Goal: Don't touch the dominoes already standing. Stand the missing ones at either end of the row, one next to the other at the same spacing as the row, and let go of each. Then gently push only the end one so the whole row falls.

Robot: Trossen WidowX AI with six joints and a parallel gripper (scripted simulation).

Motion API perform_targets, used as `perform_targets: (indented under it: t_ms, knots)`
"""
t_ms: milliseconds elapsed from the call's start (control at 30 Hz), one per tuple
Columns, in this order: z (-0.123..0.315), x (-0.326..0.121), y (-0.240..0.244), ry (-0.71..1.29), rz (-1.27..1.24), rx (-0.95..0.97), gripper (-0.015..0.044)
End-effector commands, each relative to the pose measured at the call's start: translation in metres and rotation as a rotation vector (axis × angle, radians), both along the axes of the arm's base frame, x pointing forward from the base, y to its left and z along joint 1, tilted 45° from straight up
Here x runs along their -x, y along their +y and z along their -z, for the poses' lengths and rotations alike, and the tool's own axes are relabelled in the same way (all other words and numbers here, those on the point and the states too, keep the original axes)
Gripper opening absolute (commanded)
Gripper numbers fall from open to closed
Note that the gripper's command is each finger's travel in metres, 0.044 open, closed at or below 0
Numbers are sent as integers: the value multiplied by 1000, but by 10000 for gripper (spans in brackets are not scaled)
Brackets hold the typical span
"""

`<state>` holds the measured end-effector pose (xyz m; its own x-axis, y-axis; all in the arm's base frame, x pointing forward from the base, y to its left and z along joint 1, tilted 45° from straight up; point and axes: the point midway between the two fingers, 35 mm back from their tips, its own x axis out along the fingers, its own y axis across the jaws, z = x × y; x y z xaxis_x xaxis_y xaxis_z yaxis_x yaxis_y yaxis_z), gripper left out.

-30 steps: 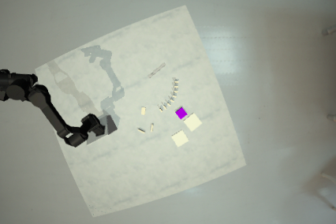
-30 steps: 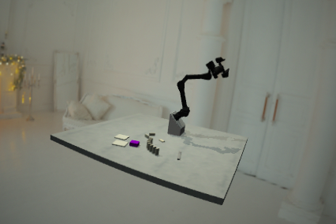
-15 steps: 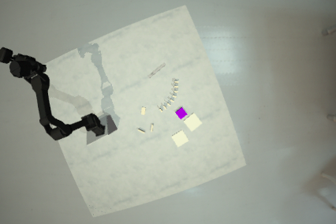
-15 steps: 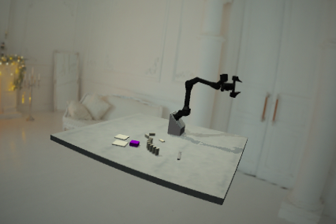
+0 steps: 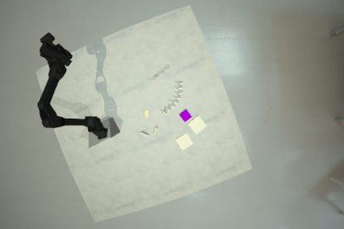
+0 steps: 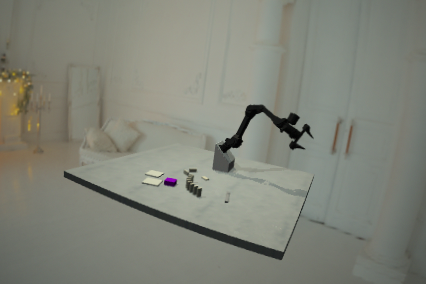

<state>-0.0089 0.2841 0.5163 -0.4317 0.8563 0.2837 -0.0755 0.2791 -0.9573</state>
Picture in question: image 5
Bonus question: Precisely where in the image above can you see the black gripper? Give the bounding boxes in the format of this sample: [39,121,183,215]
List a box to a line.
[40,33,73,59]

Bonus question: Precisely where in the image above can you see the purple block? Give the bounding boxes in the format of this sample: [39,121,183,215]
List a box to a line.
[180,110,191,122]

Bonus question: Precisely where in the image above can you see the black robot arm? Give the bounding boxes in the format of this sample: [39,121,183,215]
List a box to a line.
[37,42,107,139]

